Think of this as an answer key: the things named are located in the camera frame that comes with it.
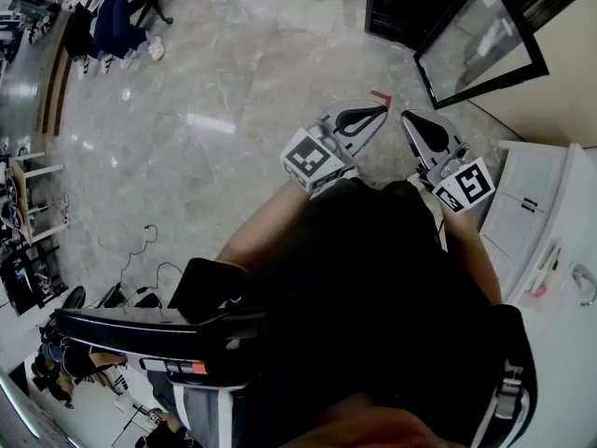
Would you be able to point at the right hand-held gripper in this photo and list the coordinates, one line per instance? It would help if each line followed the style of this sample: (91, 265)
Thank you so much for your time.
(466, 185)

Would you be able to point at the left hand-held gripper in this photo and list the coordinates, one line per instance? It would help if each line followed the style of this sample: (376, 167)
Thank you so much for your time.
(310, 159)

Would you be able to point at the person's right forearm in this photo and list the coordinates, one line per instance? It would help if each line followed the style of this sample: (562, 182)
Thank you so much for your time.
(476, 250)

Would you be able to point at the person's left forearm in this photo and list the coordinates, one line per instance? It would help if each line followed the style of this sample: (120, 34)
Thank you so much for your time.
(266, 231)

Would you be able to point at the white cabinet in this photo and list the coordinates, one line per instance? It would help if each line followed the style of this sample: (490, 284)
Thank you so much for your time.
(527, 194)

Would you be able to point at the person's black shirt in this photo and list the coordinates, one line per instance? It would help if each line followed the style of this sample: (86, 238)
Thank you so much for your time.
(373, 297)

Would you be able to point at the small pink object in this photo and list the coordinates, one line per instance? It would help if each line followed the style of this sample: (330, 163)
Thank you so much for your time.
(539, 290)

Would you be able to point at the chrome faucet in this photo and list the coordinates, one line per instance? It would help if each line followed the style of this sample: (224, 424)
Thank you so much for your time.
(585, 283)

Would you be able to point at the person's face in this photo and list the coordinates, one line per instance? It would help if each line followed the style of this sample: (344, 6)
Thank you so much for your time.
(373, 429)

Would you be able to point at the white-legged table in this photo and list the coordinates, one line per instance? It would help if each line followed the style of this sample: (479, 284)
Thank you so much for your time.
(32, 189)

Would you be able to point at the black electronics cart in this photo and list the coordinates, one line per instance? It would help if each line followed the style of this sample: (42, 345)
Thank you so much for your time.
(28, 278)

